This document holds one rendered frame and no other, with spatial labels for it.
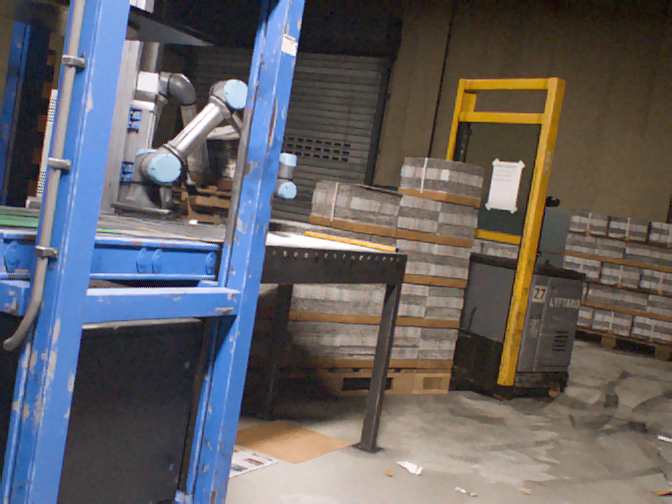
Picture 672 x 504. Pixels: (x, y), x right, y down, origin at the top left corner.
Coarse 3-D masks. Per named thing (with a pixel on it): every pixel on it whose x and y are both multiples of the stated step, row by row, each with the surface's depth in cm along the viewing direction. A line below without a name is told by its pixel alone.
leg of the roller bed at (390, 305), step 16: (400, 288) 347; (384, 304) 347; (384, 320) 347; (384, 336) 346; (384, 352) 346; (384, 368) 347; (384, 384) 350; (368, 400) 349; (368, 416) 349; (368, 432) 348
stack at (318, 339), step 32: (224, 224) 419; (288, 224) 405; (416, 256) 462; (320, 288) 423; (352, 288) 435; (384, 288) 449; (416, 288) 464; (256, 320) 402; (288, 320) 419; (256, 352) 405; (288, 352) 417; (320, 352) 428; (352, 352) 442; (416, 352) 471; (256, 384) 407; (288, 384) 437; (320, 384) 432
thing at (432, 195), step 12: (408, 192) 490; (420, 192) 483; (432, 192) 476; (468, 204) 480; (444, 240) 472; (456, 240) 478; (468, 240) 484; (432, 324) 476; (444, 324) 482; (456, 324) 488; (420, 360) 474; (432, 360) 480
